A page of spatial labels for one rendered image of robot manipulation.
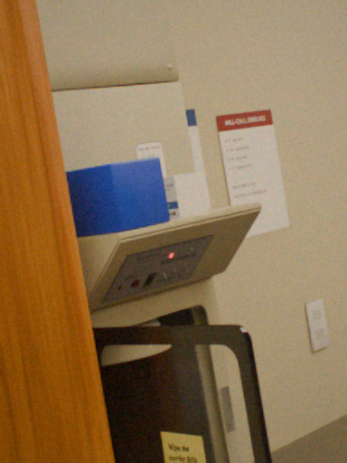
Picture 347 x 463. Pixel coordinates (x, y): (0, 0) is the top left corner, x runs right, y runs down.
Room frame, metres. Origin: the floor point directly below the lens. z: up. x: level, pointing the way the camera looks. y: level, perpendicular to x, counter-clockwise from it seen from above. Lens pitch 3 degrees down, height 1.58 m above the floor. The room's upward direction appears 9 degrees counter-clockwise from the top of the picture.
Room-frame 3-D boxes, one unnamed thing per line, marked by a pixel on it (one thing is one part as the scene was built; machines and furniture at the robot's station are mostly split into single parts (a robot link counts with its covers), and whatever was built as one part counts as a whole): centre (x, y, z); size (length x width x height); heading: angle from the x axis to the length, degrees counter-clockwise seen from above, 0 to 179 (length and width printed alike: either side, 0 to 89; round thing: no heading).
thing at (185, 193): (1.71, -0.02, 1.54); 0.05 x 0.05 x 0.06; 33
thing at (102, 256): (1.68, 0.01, 1.46); 0.32 x 0.12 x 0.10; 140
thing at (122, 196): (1.60, 0.07, 1.56); 0.10 x 0.10 x 0.09; 50
